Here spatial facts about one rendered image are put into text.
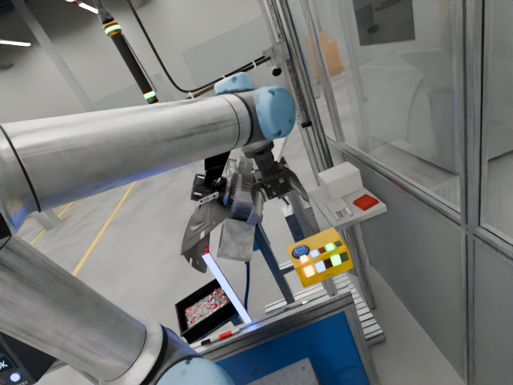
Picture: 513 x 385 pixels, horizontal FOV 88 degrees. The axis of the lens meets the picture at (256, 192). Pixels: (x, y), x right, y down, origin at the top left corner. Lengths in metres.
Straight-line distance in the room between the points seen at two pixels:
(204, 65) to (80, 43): 8.35
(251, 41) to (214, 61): 0.88
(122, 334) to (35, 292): 0.13
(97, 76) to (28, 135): 13.69
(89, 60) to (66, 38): 1.03
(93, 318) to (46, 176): 0.24
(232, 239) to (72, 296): 0.74
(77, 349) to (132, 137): 0.29
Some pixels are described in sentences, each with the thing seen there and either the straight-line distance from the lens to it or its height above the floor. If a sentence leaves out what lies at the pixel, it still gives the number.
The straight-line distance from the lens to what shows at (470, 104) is 0.75.
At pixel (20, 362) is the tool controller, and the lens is 1.08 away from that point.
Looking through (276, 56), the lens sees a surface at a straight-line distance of 1.30.
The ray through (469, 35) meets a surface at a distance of 0.71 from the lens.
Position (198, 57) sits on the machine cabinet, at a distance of 6.44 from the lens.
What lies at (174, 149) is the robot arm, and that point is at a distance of 0.30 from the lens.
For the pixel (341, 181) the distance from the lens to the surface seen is 1.31.
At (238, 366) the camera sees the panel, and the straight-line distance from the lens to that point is 1.16.
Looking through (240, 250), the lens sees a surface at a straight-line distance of 1.09.
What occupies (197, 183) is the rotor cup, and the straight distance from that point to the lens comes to 1.11.
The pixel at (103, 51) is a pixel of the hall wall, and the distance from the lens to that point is 13.80.
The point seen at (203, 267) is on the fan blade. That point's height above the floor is 0.92.
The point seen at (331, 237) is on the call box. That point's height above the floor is 1.07.
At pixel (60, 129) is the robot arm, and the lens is 0.27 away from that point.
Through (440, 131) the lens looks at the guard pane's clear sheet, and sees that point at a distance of 0.88.
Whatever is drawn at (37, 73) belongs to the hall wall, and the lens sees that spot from 14.87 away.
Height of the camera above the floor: 1.62
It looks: 27 degrees down
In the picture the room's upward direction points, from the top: 24 degrees counter-clockwise
